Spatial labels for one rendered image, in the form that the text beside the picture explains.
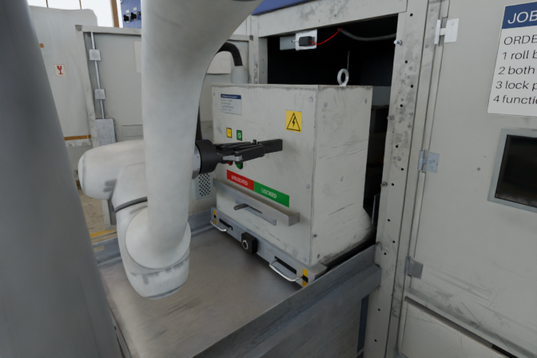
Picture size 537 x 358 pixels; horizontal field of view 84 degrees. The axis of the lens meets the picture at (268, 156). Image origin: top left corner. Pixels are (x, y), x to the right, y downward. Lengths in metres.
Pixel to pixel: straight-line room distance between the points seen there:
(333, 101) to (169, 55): 0.52
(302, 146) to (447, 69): 0.37
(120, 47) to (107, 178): 0.74
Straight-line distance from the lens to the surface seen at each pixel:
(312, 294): 0.84
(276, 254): 0.92
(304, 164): 0.75
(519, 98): 0.77
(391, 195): 0.92
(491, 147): 0.79
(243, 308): 0.85
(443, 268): 0.91
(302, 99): 0.73
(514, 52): 0.77
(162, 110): 0.33
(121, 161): 0.58
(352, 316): 1.04
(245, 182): 0.97
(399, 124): 0.88
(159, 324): 0.85
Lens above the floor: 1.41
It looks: 14 degrees down
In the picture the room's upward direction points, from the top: straight up
